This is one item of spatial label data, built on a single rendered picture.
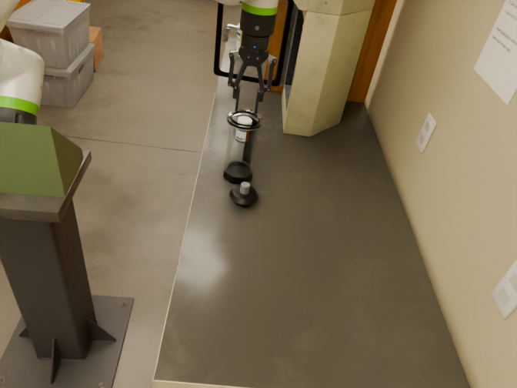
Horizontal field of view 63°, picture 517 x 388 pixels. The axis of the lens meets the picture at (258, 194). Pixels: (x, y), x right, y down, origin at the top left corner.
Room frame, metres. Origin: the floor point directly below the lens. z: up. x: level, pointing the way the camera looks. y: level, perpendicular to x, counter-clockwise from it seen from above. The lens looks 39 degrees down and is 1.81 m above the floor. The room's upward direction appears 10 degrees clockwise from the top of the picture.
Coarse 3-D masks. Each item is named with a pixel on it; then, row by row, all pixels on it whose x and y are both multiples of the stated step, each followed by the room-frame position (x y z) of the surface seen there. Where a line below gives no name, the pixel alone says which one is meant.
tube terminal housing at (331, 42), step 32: (320, 0) 1.47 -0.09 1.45; (352, 0) 1.52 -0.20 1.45; (320, 32) 1.48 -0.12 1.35; (352, 32) 1.56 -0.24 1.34; (288, 64) 1.76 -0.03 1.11; (320, 64) 1.48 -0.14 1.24; (352, 64) 1.61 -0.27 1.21; (320, 96) 1.48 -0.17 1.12; (288, 128) 1.47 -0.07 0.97; (320, 128) 1.52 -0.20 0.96
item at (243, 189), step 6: (240, 186) 1.04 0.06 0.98; (246, 186) 1.01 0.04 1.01; (234, 192) 1.01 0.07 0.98; (240, 192) 1.01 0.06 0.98; (246, 192) 1.01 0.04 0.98; (252, 192) 1.02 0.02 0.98; (234, 198) 0.99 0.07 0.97; (240, 198) 0.99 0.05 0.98; (246, 198) 0.99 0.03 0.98; (252, 198) 1.00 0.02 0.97; (240, 204) 0.98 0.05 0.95; (246, 204) 0.98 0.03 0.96
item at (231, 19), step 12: (228, 12) 1.79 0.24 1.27; (240, 12) 1.78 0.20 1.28; (216, 24) 1.79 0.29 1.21; (228, 24) 1.79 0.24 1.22; (276, 24) 1.78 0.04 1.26; (228, 36) 1.79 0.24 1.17; (240, 36) 1.78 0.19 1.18; (276, 36) 1.78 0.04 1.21; (228, 48) 1.79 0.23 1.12; (276, 48) 1.78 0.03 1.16; (228, 60) 1.79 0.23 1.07; (240, 60) 1.78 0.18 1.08; (252, 72) 1.78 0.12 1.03; (264, 72) 1.78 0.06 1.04
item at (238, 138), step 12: (252, 120) 1.18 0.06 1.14; (228, 132) 1.13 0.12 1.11; (240, 132) 1.10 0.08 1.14; (252, 132) 1.11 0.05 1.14; (228, 144) 1.12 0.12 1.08; (240, 144) 1.10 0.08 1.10; (252, 144) 1.11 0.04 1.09; (228, 156) 1.11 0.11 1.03; (240, 156) 1.10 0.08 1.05; (252, 156) 1.12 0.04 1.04; (228, 168) 1.11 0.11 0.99; (240, 168) 1.10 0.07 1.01; (252, 168) 1.14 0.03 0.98
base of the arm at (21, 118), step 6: (0, 108) 0.97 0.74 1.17; (6, 108) 0.97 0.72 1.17; (0, 114) 0.95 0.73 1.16; (6, 114) 0.96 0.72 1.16; (12, 114) 0.96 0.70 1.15; (18, 114) 0.98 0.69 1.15; (24, 114) 0.99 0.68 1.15; (30, 114) 1.00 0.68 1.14; (0, 120) 0.94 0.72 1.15; (6, 120) 0.94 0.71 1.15; (12, 120) 0.95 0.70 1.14; (18, 120) 0.97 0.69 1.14; (24, 120) 0.97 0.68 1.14; (30, 120) 0.99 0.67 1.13; (36, 120) 1.02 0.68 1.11
